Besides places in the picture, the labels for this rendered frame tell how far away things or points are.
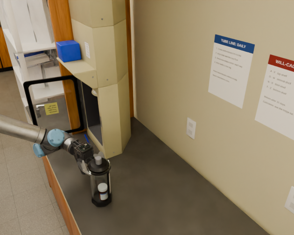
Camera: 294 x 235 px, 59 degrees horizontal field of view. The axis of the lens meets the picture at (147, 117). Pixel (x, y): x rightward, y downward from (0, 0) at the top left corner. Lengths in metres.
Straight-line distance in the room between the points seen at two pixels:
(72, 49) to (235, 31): 0.83
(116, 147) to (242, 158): 0.74
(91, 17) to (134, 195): 0.88
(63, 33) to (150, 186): 0.99
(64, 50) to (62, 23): 0.21
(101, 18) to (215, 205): 1.05
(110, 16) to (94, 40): 0.14
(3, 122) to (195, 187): 0.96
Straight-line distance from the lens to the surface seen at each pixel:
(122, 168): 1.54
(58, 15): 1.62
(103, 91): 1.40
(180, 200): 1.38
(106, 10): 1.31
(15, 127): 1.23
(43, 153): 1.36
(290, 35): 1.02
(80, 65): 1.43
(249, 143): 1.22
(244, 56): 1.13
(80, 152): 1.26
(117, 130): 1.55
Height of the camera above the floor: 1.95
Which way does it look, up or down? 30 degrees down
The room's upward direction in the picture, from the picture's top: straight up
